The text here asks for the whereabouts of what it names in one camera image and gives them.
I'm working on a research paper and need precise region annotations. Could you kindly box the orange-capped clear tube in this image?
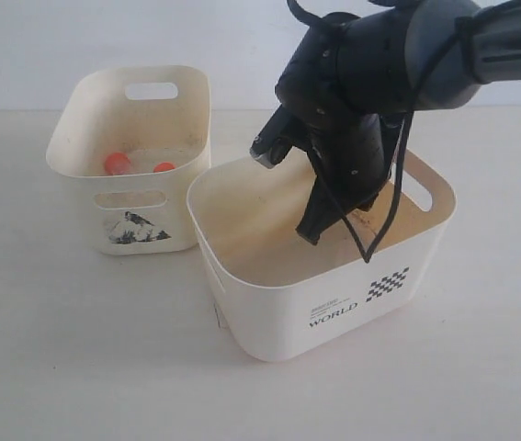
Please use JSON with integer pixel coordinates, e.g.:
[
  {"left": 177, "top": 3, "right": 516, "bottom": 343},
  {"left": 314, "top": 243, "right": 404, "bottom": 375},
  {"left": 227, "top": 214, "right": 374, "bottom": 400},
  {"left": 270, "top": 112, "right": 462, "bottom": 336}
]
[
  {"left": 153, "top": 162, "right": 176, "bottom": 173},
  {"left": 103, "top": 152, "right": 133, "bottom": 176}
]

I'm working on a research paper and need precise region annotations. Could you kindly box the large cream WORLD bin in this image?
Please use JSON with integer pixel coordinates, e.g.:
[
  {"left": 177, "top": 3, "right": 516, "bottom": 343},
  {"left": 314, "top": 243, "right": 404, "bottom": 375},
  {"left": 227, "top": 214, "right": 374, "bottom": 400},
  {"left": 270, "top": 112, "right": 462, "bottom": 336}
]
[{"left": 187, "top": 151, "right": 457, "bottom": 362}]

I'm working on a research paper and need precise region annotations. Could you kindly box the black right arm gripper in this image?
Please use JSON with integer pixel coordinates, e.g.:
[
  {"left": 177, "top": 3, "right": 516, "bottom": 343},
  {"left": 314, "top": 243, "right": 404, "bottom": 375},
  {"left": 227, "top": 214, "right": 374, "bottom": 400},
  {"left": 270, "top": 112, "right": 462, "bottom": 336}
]
[{"left": 296, "top": 137, "right": 391, "bottom": 246}]

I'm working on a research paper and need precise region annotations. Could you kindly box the small cream plastic bin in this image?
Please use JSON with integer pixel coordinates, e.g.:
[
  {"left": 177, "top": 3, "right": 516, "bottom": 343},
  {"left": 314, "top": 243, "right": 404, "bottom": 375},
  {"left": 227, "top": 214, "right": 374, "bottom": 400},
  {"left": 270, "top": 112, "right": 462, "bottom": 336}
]
[{"left": 46, "top": 65, "right": 210, "bottom": 255}]

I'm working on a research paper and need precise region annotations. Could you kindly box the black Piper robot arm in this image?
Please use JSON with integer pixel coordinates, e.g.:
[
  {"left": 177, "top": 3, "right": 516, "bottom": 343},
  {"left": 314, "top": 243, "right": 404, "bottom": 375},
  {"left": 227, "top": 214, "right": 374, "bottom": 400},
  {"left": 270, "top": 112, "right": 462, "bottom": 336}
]
[{"left": 272, "top": 1, "right": 521, "bottom": 243}]

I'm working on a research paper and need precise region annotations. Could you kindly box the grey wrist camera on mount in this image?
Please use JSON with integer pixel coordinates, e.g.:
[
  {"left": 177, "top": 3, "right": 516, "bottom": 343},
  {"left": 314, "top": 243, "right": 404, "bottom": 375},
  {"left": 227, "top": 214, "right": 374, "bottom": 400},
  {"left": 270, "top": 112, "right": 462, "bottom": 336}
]
[{"left": 249, "top": 106, "right": 308, "bottom": 169}]

